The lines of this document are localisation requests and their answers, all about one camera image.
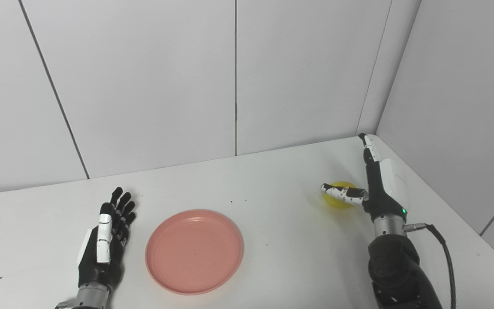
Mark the pink plate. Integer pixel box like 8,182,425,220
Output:
145,209,244,296

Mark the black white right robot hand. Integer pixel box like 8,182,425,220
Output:
321,133,410,224

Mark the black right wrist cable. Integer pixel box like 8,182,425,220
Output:
404,222,458,309

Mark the yellow lemon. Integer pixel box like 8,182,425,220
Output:
323,181,359,209

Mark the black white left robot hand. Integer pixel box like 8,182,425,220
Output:
78,187,137,289

